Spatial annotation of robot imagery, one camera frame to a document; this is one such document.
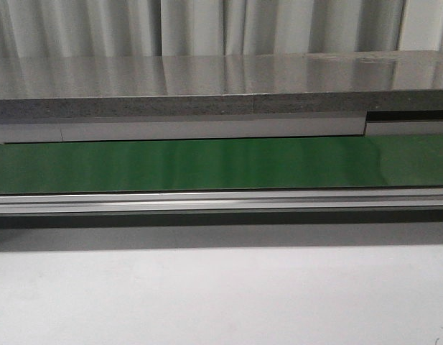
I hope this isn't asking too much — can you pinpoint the grey stone-edged back table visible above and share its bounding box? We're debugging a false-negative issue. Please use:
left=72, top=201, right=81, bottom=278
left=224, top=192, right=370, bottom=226
left=0, top=51, right=443, bottom=123

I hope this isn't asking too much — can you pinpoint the green conveyor belt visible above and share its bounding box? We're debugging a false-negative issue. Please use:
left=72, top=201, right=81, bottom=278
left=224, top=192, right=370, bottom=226
left=0, top=135, right=443, bottom=195

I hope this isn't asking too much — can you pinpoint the white pleated curtain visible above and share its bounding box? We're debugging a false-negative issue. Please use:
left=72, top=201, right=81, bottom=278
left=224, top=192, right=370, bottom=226
left=0, top=1, right=443, bottom=58

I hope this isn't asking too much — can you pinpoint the grey rear conveyor rail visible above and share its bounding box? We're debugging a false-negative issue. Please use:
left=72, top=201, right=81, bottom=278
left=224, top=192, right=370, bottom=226
left=0, top=110, right=443, bottom=144

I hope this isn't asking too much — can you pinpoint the aluminium front conveyor rail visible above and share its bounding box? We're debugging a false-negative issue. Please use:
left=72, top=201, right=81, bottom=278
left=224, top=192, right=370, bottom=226
left=0, top=187, right=443, bottom=215

